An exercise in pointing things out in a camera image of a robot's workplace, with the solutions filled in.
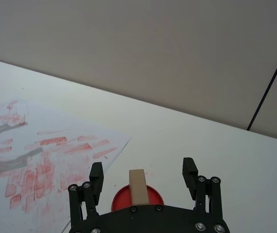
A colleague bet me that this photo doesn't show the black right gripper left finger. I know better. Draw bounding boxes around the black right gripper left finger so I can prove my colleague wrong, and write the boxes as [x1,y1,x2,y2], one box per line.
[67,162,104,229]

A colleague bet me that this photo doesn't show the white paper with red stamps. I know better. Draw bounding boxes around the white paper with red stamps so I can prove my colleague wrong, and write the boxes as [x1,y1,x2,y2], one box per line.
[0,98,132,233]

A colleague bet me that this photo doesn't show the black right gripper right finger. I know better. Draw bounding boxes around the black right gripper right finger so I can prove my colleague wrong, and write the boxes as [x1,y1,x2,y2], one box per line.
[182,157,224,216]

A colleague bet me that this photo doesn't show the wooden stamp block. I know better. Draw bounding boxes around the wooden stamp block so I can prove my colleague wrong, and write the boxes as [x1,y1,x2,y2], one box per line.
[129,169,150,206]

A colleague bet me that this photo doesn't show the thin black cable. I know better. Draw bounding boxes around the thin black cable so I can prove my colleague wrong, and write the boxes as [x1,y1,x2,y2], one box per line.
[246,35,277,131]

